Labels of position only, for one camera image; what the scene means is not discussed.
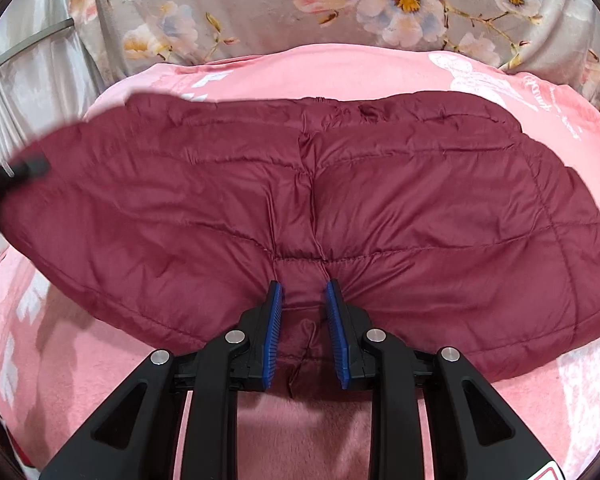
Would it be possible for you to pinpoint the grey floral sheet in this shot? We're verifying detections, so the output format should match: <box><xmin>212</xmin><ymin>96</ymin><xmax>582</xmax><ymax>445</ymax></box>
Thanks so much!
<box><xmin>67</xmin><ymin>0</ymin><xmax>600</xmax><ymax>151</ymax></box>

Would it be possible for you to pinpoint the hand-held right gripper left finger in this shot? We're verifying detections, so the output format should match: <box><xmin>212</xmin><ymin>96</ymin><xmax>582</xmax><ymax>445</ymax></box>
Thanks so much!
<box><xmin>37</xmin><ymin>280</ymin><xmax>285</xmax><ymax>480</ymax></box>

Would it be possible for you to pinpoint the grey metal rod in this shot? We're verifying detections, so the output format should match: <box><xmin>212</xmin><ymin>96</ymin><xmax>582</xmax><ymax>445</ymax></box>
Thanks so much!
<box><xmin>0</xmin><ymin>17</ymin><xmax>76</xmax><ymax>78</ymax></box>

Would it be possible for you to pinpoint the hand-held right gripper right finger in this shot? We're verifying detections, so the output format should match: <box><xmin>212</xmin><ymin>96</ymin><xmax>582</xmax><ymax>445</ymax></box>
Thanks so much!
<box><xmin>324</xmin><ymin>279</ymin><xmax>563</xmax><ymax>480</ymax></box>

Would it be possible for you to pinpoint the maroon puffer jacket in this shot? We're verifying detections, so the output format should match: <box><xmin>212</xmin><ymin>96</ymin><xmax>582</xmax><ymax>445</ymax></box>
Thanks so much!
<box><xmin>0</xmin><ymin>92</ymin><xmax>600</xmax><ymax>386</ymax></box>

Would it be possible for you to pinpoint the white translucent curtain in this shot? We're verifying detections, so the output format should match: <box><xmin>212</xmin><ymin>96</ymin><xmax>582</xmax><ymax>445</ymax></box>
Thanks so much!
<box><xmin>0</xmin><ymin>7</ymin><xmax>116</xmax><ymax>161</ymax></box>

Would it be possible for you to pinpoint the pink printed blanket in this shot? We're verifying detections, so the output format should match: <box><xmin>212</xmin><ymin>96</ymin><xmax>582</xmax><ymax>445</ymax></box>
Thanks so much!
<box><xmin>0</xmin><ymin>44</ymin><xmax>600</xmax><ymax>480</ymax></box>

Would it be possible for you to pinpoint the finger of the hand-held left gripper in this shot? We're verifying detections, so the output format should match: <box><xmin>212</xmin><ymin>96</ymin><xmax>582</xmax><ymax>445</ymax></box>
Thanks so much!
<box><xmin>0</xmin><ymin>152</ymin><xmax>50</xmax><ymax>201</ymax></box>

